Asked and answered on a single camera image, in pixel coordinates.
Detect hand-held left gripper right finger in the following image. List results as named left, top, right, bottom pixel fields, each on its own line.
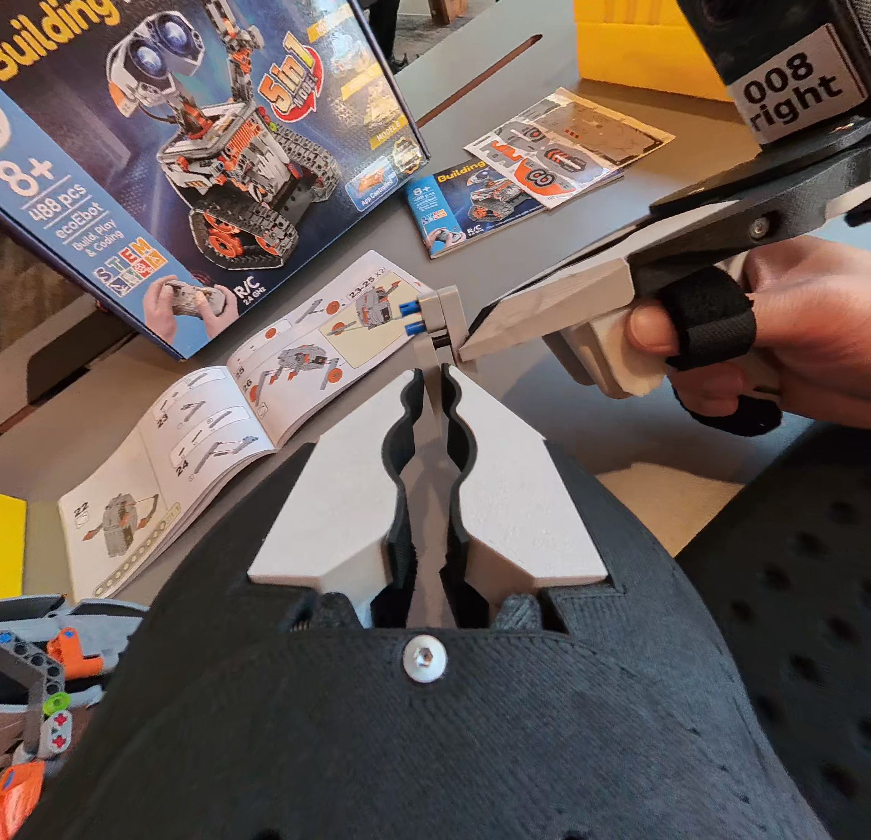
left=442, top=364, right=608, bottom=629

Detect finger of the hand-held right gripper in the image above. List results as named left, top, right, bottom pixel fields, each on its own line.
left=459, top=257, right=638, bottom=366
left=490, top=217, right=653, bottom=307

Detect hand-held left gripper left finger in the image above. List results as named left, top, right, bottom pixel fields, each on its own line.
left=248, top=369, right=419, bottom=629

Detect short grey toy beam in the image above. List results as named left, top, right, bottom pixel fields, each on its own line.
left=416, top=285, right=472, bottom=405

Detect grey desk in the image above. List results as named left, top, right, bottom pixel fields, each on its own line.
left=0, top=0, right=821, bottom=606

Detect person's right hand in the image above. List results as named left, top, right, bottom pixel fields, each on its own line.
left=626, top=234, right=871, bottom=429

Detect small blue booklet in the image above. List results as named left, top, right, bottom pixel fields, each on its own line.
left=406, top=161, right=545, bottom=259

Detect open instruction booklet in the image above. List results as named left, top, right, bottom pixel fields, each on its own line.
left=58, top=250, right=436, bottom=599

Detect black perforated office chair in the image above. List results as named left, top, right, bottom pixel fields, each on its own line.
left=674, top=418, right=871, bottom=840

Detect partly built toy robot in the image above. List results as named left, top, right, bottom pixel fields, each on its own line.
left=0, top=595, right=147, bottom=840

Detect blue robot toy box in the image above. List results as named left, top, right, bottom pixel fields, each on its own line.
left=0, top=0, right=431, bottom=361

